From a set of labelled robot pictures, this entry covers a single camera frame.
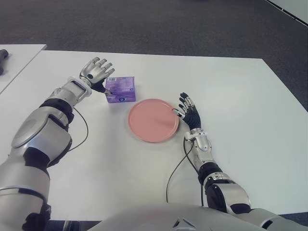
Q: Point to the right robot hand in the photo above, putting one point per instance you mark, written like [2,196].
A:
[193,119]

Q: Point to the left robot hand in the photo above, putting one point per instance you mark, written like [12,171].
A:
[95,71]

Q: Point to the purple tissue paper pack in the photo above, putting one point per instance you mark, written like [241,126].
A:
[122,84]

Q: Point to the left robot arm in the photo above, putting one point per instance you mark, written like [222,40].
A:
[36,130]

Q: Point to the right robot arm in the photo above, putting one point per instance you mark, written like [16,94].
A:
[228,192]

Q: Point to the pink round plate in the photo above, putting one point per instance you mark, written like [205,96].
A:
[151,120]

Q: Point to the white side table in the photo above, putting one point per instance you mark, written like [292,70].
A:
[21,55]

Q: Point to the black object on side table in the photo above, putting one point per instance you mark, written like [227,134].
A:
[2,54]

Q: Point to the grey robot torso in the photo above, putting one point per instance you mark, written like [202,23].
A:
[156,216]

